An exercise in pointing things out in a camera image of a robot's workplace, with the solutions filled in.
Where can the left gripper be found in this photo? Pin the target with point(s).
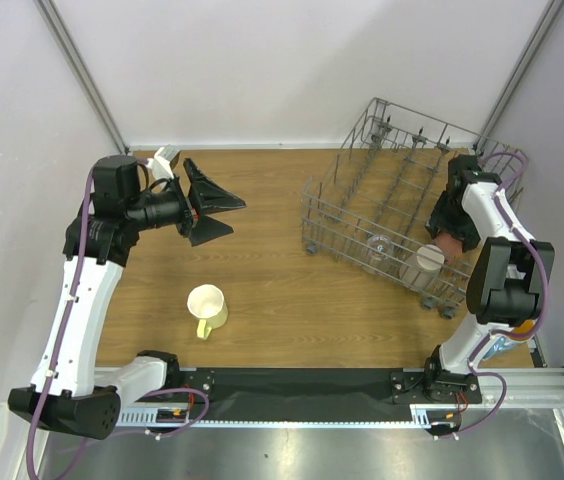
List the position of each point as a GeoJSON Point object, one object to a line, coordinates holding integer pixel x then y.
{"type": "Point", "coordinates": [207, 198]}

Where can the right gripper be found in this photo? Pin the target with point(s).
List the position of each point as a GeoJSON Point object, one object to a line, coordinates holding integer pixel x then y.
{"type": "Point", "coordinates": [448, 223]}

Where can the pink patterned mug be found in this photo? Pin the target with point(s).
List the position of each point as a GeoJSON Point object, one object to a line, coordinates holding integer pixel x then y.
{"type": "Point", "coordinates": [449, 245]}

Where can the beige plastic cup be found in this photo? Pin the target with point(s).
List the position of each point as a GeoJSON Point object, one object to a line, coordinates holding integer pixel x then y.
{"type": "Point", "coordinates": [421, 267]}

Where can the clear plastic cup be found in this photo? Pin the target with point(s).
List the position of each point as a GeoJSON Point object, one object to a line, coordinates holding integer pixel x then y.
{"type": "Point", "coordinates": [378, 254]}

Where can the yellow mug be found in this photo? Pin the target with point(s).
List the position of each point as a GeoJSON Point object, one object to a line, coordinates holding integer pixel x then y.
{"type": "Point", "coordinates": [207, 304]}

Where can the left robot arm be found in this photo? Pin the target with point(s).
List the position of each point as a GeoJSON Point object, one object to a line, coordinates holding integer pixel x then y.
{"type": "Point", "coordinates": [124, 196]}

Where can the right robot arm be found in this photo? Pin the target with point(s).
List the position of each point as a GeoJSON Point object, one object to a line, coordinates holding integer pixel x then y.
{"type": "Point", "coordinates": [507, 292]}

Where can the blue mug orange inside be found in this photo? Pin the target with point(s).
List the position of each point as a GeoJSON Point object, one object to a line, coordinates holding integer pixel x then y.
{"type": "Point", "coordinates": [505, 344]}

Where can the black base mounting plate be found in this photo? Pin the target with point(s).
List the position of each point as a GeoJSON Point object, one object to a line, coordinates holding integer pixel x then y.
{"type": "Point", "coordinates": [394, 385]}

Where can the grey wire dish rack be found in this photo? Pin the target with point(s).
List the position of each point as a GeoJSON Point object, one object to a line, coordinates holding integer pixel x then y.
{"type": "Point", "coordinates": [385, 180]}

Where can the grey cable duct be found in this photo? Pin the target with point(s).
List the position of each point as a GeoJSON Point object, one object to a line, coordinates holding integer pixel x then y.
{"type": "Point", "coordinates": [169, 417]}

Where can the right aluminium frame post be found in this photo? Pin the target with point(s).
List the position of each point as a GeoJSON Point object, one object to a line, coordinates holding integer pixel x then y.
{"type": "Point", "coordinates": [547, 20]}

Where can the aluminium frame post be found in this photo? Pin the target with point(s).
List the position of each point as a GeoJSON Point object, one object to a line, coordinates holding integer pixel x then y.
{"type": "Point", "coordinates": [547, 20]}
{"type": "Point", "coordinates": [59, 31]}

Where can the left aluminium frame post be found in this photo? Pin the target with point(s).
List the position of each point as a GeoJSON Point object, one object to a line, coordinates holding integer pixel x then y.
{"type": "Point", "coordinates": [59, 31]}

